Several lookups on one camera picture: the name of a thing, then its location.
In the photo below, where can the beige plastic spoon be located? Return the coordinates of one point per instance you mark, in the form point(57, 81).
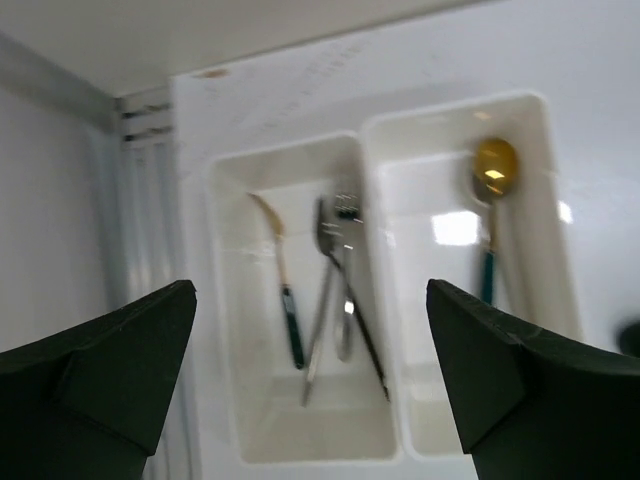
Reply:
point(507, 261)

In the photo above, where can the black fork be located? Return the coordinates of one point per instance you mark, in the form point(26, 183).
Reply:
point(325, 243)

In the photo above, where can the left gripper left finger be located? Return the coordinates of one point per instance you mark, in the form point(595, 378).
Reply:
point(90, 402)

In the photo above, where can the gold fork teal handle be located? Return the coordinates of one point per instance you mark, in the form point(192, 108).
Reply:
point(286, 292)

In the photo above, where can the right white container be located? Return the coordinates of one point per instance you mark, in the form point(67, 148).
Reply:
point(425, 224)

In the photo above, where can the aluminium rail frame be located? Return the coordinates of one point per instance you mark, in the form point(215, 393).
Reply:
point(88, 216)

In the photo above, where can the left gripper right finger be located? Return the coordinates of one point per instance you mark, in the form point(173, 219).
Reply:
point(529, 403)

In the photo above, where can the white container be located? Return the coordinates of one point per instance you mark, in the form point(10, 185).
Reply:
point(348, 418)
point(425, 224)

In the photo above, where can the silver fork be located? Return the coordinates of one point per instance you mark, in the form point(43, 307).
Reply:
point(342, 210)

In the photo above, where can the black round ladle spoon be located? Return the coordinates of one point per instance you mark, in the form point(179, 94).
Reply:
point(628, 338)

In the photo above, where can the left white container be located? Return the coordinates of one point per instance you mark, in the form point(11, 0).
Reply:
point(348, 418)

